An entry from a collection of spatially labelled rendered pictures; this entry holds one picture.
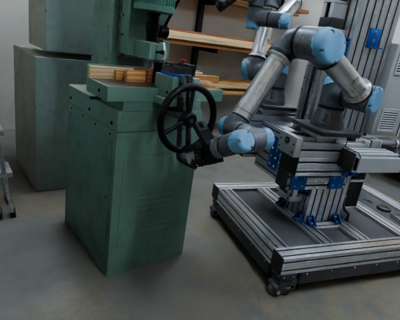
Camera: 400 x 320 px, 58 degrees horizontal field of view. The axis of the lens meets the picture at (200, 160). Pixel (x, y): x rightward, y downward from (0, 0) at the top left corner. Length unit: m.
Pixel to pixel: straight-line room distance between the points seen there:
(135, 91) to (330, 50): 0.75
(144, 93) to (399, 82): 1.30
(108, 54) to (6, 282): 1.12
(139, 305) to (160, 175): 0.57
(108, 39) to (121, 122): 0.48
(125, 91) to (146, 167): 0.36
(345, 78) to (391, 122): 0.76
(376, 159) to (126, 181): 1.12
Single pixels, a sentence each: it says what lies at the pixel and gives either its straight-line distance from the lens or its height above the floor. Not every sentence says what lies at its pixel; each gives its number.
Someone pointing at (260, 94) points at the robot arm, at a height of 0.97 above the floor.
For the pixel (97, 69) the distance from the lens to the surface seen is 1.63.
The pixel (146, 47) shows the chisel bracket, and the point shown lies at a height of 1.05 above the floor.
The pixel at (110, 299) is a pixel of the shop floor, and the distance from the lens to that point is 1.75.
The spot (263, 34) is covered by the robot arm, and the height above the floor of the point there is 1.18.
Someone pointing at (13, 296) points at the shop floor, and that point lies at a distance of 1.80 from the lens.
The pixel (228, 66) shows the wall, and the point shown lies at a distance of 5.00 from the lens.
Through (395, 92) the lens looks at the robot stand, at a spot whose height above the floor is 1.00.
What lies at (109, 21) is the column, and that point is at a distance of 1.84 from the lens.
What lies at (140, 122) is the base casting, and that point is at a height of 0.75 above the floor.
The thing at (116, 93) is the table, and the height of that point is 0.87.
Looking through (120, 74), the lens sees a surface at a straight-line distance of 1.65.
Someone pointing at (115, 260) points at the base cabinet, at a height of 0.08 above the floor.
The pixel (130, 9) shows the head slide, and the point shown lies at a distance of 1.76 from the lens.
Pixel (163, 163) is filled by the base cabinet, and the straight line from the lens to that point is 1.70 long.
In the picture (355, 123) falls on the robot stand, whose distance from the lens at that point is 2.10.
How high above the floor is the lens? 1.14
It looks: 19 degrees down
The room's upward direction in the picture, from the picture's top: 9 degrees clockwise
